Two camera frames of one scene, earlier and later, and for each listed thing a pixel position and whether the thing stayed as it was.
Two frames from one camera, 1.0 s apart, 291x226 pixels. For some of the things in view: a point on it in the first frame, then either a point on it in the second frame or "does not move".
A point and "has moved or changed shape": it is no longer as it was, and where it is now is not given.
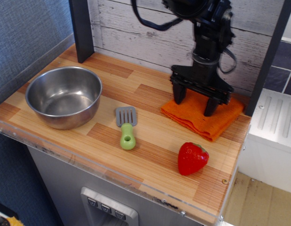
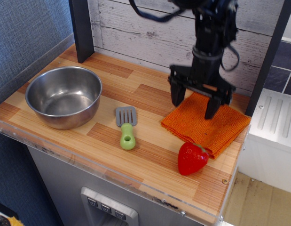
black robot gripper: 202,77 does not move
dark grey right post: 270,56 does not move
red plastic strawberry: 192,158 does not move
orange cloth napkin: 191,112 has moved or changed shape
